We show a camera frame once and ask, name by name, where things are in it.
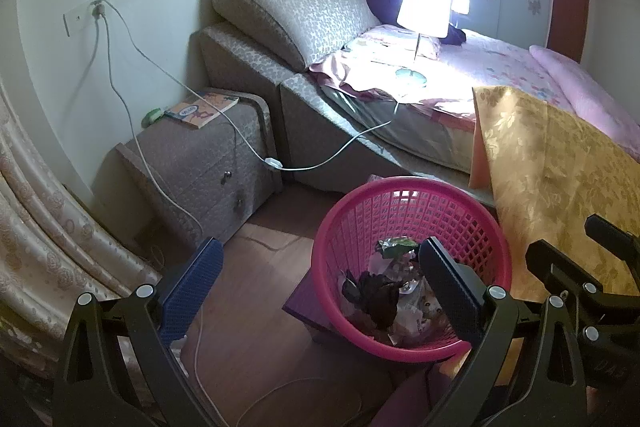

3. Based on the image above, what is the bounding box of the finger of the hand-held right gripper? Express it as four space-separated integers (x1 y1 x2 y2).
525 238 640 349
584 213 640 262

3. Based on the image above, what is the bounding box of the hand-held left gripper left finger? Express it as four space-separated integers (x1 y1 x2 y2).
50 236 225 427

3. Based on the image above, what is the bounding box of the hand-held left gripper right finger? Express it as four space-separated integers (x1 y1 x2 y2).
416 236 587 427

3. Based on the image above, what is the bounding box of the green wrapper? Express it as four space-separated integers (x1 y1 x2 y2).
376 237 421 261

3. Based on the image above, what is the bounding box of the dark wrapper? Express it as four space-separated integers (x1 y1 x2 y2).
342 271 402 329

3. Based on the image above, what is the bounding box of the pink plastic basket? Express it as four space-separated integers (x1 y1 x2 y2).
311 177 512 364

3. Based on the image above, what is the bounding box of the golden patterned tablecloth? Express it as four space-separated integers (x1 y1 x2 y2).
470 85 640 308

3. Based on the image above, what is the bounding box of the purple stool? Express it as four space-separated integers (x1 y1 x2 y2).
281 174 393 349

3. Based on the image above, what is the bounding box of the grey patterned nightstand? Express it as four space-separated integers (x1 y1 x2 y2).
116 91 287 254

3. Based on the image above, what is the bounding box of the pink blanket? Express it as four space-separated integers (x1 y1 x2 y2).
528 44 640 158

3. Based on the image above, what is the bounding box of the beige patterned curtain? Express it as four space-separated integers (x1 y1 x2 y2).
0 79 163 360

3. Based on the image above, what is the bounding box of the grey mattress cover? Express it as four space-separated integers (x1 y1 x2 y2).
320 84 473 172

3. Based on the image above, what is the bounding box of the orange cover book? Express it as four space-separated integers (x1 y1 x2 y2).
164 92 240 128

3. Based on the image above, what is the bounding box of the floral bed sheet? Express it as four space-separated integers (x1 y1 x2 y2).
435 29 576 112

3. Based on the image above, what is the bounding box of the grey patterned bed base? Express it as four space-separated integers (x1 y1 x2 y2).
192 24 497 208

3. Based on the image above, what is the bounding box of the brown door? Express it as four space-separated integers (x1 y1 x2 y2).
546 0 591 64

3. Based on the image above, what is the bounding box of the pink pillowcase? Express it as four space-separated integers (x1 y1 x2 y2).
309 24 476 132

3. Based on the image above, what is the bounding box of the lit white table lamp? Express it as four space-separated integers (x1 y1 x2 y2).
395 0 451 88

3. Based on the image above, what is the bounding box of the grey patterned headboard cushion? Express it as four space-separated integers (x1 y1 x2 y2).
210 0 382 74

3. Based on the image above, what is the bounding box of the white charger cable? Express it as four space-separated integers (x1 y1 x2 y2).
92 14 363 423

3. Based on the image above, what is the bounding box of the white lamp cable with switch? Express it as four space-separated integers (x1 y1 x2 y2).
100 1 416 171

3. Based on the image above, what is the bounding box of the white wall socket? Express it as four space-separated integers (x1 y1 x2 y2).
62 0 111 38

